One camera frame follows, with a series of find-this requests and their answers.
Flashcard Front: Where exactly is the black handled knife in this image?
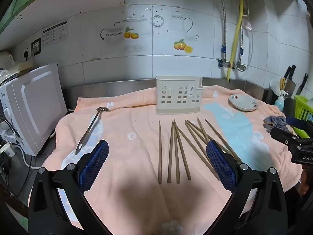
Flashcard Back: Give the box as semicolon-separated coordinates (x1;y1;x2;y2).
296;73;309;96

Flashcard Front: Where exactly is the white dish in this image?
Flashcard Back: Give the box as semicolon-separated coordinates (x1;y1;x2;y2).
270;78;282;96

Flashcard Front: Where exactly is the yellow gas hose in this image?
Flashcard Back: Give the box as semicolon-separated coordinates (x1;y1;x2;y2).
226;0;245;83

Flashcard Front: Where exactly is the metal flexible hose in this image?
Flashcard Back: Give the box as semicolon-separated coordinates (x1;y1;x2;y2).
213;0;227;63
238;0;250;65

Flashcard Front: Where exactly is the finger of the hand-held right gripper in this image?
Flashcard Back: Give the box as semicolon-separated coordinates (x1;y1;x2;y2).
286;116;313;129
270;127;300;150

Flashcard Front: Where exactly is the person's right hand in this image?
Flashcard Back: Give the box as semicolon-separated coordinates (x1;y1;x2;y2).
300;165;311;197

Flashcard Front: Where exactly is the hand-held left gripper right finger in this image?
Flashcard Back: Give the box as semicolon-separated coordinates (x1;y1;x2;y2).
206;139;286;235

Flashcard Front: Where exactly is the cream plastic utensil holder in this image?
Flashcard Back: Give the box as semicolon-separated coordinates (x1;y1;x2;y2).
156;76;204;115

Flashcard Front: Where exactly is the metal water valve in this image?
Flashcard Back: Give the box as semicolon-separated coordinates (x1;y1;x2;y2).
232;61;246;72
216;57;231;69

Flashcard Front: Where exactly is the white thin tube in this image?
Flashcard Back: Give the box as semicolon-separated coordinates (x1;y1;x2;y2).
245;22;255;66

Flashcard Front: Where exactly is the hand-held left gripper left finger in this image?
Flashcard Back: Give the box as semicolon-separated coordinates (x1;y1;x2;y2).
28;139;113;235

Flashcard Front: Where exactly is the peach printed towel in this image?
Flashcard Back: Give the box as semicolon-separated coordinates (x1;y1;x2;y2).
29;84;304;235

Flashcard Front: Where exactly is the blue soap pump bottle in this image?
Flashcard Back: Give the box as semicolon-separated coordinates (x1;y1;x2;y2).
274;90;289;112

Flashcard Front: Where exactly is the green plastic dish rack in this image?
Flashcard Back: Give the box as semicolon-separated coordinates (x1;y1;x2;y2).
293;95;313;137

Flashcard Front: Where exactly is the cream container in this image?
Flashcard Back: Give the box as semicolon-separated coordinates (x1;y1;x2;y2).
0;51;15;69

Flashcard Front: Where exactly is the white power cable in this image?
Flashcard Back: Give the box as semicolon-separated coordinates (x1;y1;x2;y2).
13;144;44;171

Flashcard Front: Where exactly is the green wall cabinet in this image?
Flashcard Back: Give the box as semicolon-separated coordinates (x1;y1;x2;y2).
0;0;64;33

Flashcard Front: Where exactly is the small white printed plate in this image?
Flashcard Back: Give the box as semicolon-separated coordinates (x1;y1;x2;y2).
228;94;259;112

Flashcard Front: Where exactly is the round wooden board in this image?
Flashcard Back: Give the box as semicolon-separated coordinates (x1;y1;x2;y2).
12;62;34;74

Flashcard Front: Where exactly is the metal ladle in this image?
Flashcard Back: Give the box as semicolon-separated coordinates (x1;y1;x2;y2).
75;106;111;155

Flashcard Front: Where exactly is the white microwave oven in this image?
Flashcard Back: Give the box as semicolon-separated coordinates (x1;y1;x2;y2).
0;64;68;157

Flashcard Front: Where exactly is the grey cloth rag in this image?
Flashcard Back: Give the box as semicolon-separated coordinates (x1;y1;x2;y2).
263;115;294;134

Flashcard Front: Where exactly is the black wall socket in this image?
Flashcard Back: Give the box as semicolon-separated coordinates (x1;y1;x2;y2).
31;38;41;56

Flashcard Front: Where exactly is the printed wall notice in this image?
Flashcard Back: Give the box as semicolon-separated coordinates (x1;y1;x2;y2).
41;20;68;48

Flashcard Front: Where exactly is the black power cable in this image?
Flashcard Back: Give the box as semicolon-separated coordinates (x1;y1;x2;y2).
0;116;23;150

